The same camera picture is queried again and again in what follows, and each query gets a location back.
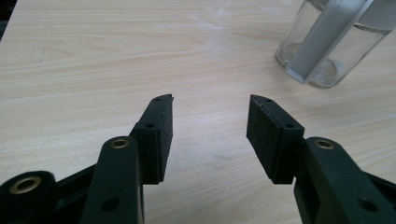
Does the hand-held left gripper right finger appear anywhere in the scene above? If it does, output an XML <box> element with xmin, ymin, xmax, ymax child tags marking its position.
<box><xmin>246</xmin><ymin>94</ymin><xmax>396</xmax><ymax>224</ymax></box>

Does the clear jar with grey lid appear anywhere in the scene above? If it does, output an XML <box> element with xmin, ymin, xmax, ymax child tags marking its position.
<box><xmin>275</xmin><ymin>0</ymin><xmax>396</xmax><ymax>90</ymax></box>

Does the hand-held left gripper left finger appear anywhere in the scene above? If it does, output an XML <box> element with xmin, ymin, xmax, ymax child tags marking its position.
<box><xmin>78</xmin><ymin>93</ymin><xmax>175</xmax><ymax>224</ymax></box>

